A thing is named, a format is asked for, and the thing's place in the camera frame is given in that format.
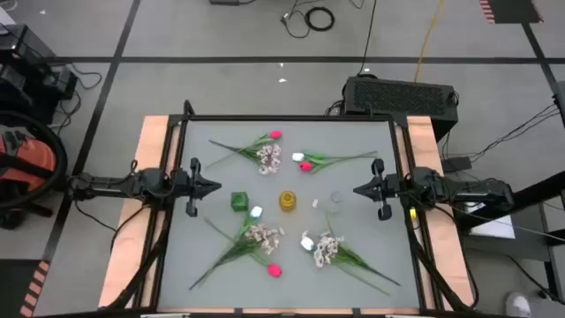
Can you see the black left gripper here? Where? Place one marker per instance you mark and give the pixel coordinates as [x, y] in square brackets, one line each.
[193, 187]

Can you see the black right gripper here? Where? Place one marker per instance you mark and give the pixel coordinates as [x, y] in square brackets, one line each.
[388, 185]

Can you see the white spotted flower bunch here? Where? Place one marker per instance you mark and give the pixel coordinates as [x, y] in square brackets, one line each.
[265, 238]
[269, 159]
[326, 252]

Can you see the yellow glass vase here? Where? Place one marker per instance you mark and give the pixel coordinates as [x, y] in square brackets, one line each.
[287, 201]

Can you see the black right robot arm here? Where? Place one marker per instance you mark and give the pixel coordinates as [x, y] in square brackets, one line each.
[476, 192]

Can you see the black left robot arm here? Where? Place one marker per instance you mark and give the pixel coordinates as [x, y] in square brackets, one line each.
[150, 183]

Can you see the green glass vase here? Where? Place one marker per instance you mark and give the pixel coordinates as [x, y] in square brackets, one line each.
[239, 201]

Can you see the clear glass vase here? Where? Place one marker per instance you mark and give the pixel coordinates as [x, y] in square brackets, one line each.
[334, 202]

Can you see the grey table mat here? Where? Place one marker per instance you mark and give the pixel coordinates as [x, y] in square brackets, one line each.
[375, 238]

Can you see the black power adapter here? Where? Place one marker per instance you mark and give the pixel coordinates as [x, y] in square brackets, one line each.
[457, 164]

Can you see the black computer tower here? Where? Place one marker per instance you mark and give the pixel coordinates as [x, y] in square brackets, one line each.
[397, 99]

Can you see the white paper sheet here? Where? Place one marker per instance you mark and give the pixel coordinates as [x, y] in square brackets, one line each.
[492, 225]

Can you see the black side desk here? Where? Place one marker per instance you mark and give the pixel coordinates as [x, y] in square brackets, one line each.
[529, 194]

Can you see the orange vacuum cleaner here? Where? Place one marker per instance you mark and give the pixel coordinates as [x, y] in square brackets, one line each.
[26, 163]

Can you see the person's white shoe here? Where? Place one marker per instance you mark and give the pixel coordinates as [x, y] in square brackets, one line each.
[518, 305]

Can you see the hazard-striped floor mat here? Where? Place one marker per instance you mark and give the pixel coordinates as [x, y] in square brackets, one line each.
[26, 287]
[507, 11]

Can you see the black equipment stack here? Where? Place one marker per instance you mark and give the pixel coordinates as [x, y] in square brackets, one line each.
[26, 62]

